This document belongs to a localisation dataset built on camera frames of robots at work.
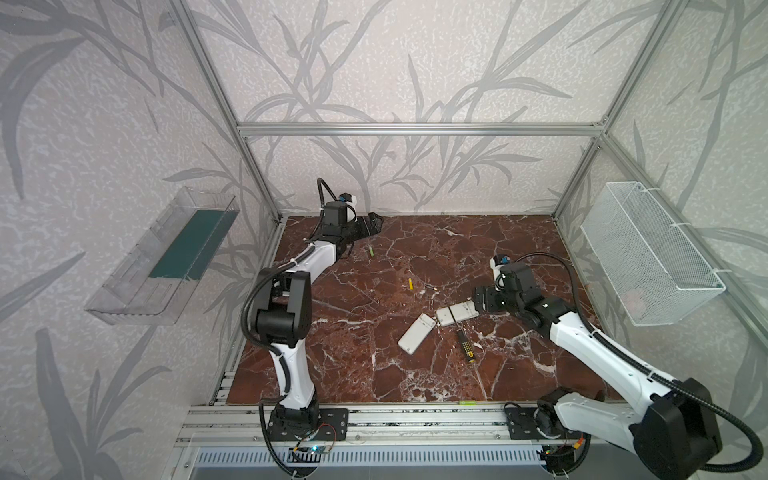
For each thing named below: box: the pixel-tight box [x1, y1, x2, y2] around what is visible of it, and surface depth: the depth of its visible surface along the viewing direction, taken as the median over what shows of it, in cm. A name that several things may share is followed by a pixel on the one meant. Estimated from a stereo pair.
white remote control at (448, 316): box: [436, 300, 479, 327], surface depth 94 cm
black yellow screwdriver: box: [458, 330, 476, 364], surface depth 86 cm
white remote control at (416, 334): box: [398, 313, 436, 355], surface depth 91 cm
